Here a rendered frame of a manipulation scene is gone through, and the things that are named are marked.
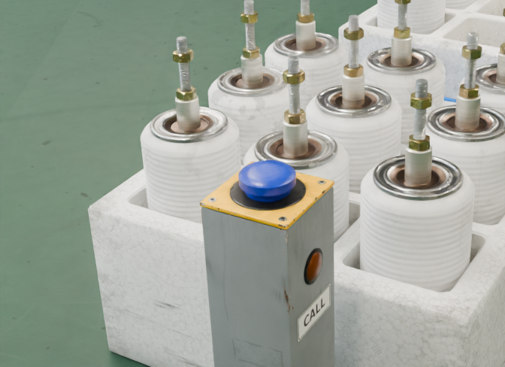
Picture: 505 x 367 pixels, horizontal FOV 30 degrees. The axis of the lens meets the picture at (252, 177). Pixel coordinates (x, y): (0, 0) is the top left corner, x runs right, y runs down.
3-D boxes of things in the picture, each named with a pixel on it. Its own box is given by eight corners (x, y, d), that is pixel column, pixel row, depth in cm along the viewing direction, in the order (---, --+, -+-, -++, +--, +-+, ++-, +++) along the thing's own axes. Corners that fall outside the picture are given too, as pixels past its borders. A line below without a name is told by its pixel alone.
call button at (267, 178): (306, 190, 67) (306, 165, 66) (278, 216, 64) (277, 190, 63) (258, 178, 69) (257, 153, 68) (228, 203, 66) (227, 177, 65)
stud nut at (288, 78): (307, 82, 82) (307, 73, 81) (290, 86, 81) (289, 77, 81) (297, 74, 83) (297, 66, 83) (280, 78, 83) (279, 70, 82)
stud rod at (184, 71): (180, 113, 90) (173, 38, 87) (188, 109, 91) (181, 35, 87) (188, 115, 90) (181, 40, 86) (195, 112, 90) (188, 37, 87)
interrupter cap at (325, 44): (351, 43, 109) (351, 37, 109) (317, 65, 104) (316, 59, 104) (295, 33, 113) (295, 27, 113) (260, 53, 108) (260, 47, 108)
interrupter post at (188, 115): (172, 131, 91) (169, 99, 89) (185, 121, 93) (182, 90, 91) (193, 135, 90) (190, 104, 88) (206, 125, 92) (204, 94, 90)
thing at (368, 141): (294, 242, 105) (290, 93, 97) (371, 223, 108) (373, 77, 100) (331, 288, 97) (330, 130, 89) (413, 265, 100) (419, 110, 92)
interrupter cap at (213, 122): (134, 137, 90) (134, 130, 90) (178, 107, 96) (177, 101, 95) (201, 152, 87) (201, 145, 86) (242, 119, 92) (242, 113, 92)
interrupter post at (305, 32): (320, 47, 109) (319, 19, 107) (309, 53, 107) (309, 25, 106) (302, 43, 110) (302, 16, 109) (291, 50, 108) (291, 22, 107)
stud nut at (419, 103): (410, 99, 78) (410, 90, 77) (431, 100, 77) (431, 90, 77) (409, 109, 76) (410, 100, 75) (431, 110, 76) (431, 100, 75)
